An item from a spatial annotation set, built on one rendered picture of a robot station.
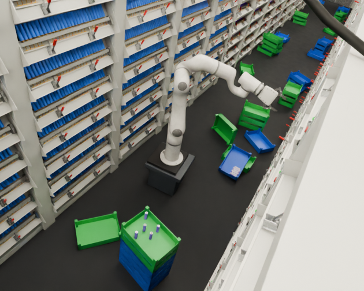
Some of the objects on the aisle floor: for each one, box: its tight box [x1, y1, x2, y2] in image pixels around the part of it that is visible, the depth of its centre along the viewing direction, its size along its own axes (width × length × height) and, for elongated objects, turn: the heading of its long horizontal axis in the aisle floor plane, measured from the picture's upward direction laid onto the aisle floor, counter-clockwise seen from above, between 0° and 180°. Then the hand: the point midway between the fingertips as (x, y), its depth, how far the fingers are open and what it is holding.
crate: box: [218, 144, 252, 181], centre depth 280 cm, size 30×20×8 cm
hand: (280, 104), depth 187 cm, fingers open, 8 cm apart
